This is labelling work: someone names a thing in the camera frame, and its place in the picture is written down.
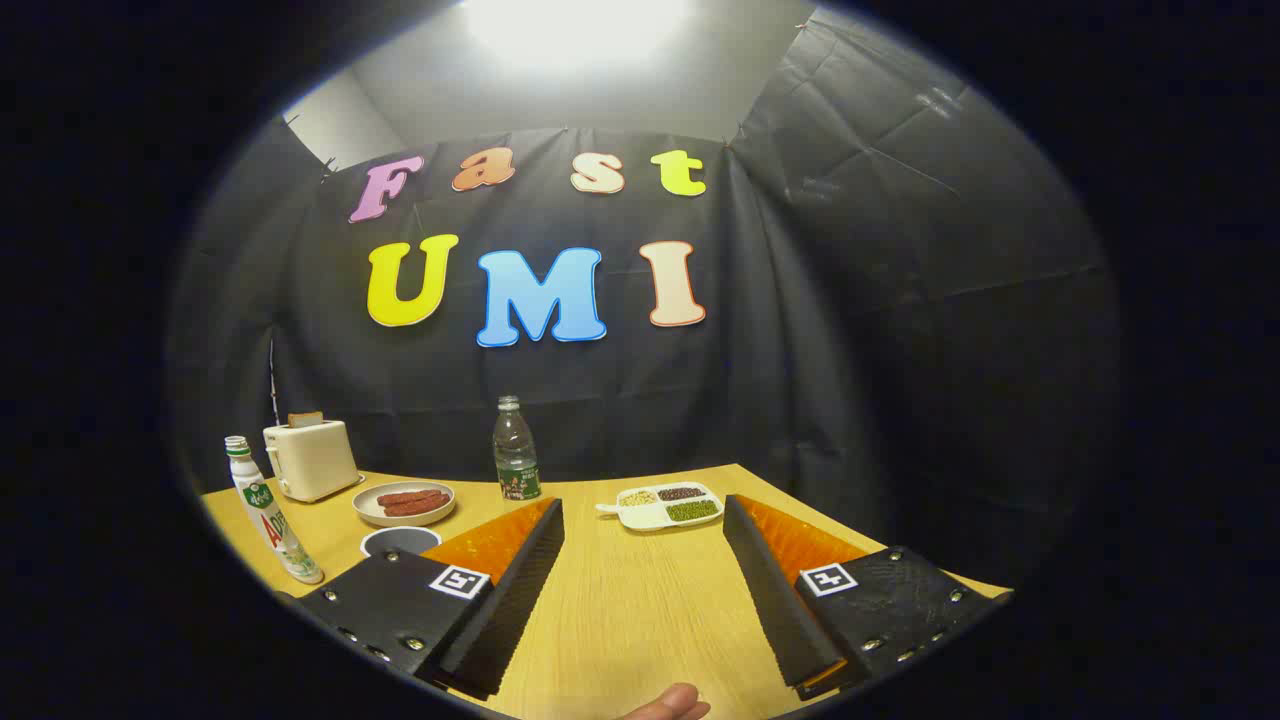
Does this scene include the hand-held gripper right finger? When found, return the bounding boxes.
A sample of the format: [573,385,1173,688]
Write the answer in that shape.
[722,493,1013,701]

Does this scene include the white juice bottle green collar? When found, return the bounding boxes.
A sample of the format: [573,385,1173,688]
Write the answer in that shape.
[224,435,325,586]

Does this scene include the clear water bottle green label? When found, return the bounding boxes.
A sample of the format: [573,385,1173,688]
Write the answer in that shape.
[493,395,542,502]

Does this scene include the red meat strips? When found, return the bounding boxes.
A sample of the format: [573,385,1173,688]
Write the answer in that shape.
[377,488,447,517]

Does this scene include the wooden table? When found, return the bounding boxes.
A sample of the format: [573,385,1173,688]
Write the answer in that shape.
[200,462,1011,720]

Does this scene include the white divided dish with beans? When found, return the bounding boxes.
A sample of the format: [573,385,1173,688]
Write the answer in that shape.
[596,482,724,532]

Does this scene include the white cup wooden handle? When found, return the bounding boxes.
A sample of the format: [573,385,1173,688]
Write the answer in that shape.
[360,526,442,558]

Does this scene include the ceiling light panel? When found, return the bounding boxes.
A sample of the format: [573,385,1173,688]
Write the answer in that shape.
[465,0,696,66]

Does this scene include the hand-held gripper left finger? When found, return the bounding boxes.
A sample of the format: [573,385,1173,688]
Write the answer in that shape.
[296,497,566,701]

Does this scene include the white round plate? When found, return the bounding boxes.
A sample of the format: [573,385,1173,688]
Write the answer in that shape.
[352,481,457,528]

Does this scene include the cream toaster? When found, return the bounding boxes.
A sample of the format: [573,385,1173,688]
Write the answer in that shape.
[263,419,363,503]

